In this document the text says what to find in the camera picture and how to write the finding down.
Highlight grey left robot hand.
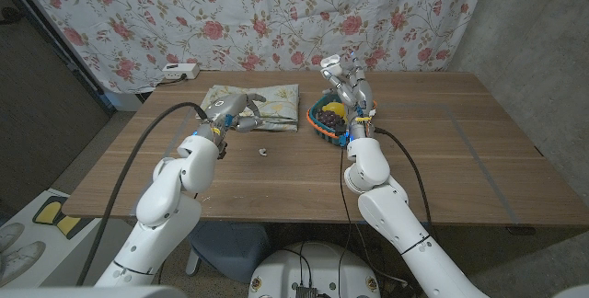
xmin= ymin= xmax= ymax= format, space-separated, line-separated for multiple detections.
xmin=197 ymin=93 xmax=268 ymax=146

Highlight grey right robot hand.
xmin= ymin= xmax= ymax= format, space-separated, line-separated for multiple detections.
xmin=320 ymin=52 xmax=376 ymax=141

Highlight white AirPods case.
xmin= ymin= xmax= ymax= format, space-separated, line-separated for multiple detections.
xmin=320 ymin=53 xmax=342 ymax=72

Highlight yellow toy lemon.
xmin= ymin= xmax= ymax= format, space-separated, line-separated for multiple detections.
xmin=324 ymin=101 xmax=347 ymax=118

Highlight purple toy grapes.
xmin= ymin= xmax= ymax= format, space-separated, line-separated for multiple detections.
xmin=316 ymin=109 xmax=347 ymax=132

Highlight folded pale floral cloth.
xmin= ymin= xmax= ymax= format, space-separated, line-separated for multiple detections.
xmin=195 ymin=83 xmax=301 ymax=132

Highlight teal basket with orange rim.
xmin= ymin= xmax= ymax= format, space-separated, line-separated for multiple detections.
xmin=306 ymin=93 xmax=378 ymax=147

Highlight white power strip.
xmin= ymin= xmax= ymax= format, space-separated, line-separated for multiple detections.
xmin=161 ymin=62 xmax=201 ymax=81

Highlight rose print backdrop curtain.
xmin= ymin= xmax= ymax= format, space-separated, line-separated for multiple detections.
xmin=11 ymin=0 xmax=491 ymax=95

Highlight blue-grey stool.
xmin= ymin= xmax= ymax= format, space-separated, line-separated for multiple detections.
xmin=186 ymin=222 xmax=271 ymax=284

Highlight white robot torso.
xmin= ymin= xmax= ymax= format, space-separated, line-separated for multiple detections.
xmin=248 ymin=241 xmax=382 ymax=298

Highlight dark grey partition panel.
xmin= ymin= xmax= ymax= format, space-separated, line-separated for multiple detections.
xmin=0 ymin=0 xmax=116 ymax=221

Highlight yellow and black floor pad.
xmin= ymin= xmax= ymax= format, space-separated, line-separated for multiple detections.
xmin=31 ymin=195 xmax=93 ymax=240

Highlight white shoe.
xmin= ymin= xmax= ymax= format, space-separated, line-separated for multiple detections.
xmin=0 ymin=241 xmax=47 ymax=286

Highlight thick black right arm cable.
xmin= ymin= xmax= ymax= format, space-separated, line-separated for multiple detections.
xmin=375 ymin=126 xmax=433 ymax=239

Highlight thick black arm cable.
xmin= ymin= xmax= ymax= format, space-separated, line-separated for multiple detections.
xmin=75 ymin=101 xmax=209 ymax=286
xmin=375 ymin=126 xmax=433 ymax=239

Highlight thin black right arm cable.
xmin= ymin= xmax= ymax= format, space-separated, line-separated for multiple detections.
xmin=338 ymin=148 xmax=353 ymax=298

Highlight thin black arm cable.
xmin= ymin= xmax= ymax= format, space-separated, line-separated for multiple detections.
xmin=338 ymin=148 xmax=353 ymax=298
xmin=156 ymin=191 xmax=202 ymax=286

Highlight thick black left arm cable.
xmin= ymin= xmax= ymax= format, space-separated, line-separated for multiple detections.
xmin=75 ymin=101 xmax=209 ymax=286

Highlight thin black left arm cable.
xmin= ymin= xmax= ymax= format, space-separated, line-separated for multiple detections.
xmin=156 ymin=191 xmax=202 ymax=286

